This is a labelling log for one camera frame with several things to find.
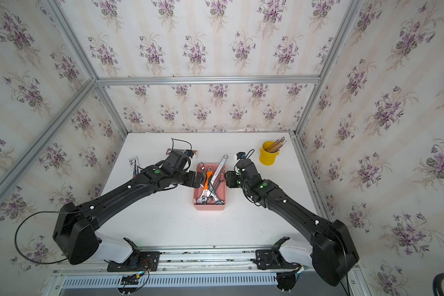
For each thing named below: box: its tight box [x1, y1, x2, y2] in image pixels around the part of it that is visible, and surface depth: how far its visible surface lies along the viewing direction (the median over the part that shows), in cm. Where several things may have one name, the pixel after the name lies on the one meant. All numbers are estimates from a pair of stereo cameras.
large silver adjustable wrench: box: [207, 154, 229, 205], surface depth 92 cm
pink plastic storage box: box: [192, 163, 227, 211], surface depth 92 cm
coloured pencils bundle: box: [267, 136, 287, 153], surface depth 98 cm
